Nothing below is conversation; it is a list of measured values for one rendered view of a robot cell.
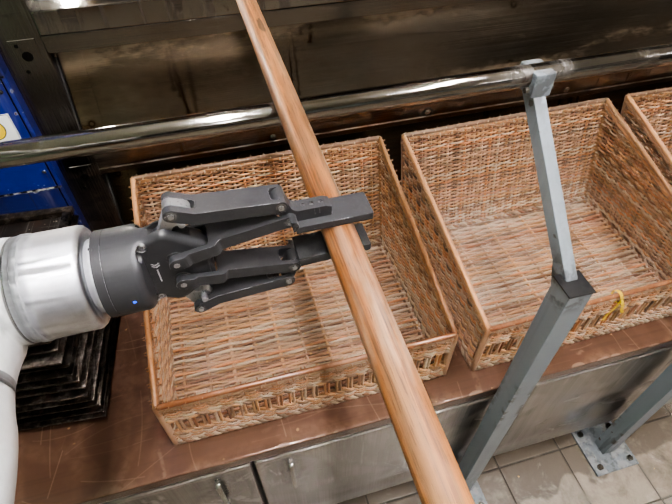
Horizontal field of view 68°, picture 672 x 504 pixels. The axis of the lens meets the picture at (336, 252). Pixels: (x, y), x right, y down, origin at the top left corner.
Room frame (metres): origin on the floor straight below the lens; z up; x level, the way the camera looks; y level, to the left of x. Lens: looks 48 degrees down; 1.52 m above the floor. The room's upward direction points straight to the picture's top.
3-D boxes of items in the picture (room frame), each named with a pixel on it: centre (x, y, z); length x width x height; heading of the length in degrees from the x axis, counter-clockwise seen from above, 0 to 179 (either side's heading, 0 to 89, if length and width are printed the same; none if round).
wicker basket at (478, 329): (0.82, -0.48, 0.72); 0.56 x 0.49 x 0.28; 106
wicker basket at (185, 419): (0.66, 0.10, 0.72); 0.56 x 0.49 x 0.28; 105
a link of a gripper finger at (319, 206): (0.32, 0.03, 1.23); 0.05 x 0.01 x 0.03; 106
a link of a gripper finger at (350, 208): (0.33, 0.00, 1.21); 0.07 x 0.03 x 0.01; 106
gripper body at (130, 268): (0.28, 0.15, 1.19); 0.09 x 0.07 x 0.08; 106
